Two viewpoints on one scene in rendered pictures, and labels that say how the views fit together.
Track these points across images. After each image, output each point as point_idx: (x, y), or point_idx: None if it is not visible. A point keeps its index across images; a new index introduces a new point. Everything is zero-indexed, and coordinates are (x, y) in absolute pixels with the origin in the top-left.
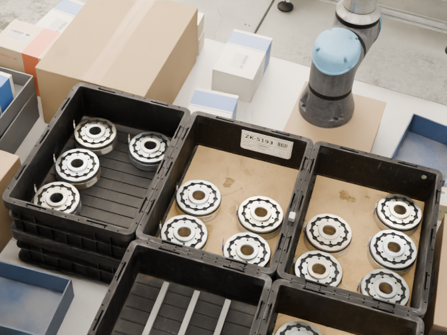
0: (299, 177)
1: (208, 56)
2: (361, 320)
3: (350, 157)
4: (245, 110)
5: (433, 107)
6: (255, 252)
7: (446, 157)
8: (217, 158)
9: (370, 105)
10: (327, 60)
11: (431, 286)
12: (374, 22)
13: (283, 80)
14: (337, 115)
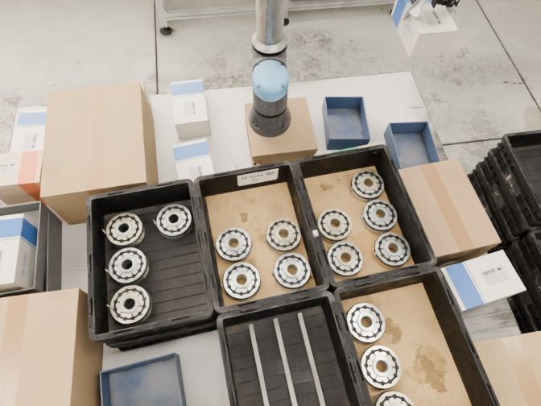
0: (300, 196)
1: (159, 109)
2: (395, 283)
3: (322, 161)
4: (211, 142)
5: (328, 83)
6: (299, 267)
7: (355, 118)
8: (225, 201)
9: (296, 103)
10: (270, 92)
11: None
12: (286, 45)
13: (222, 105)
14: (282, 123)
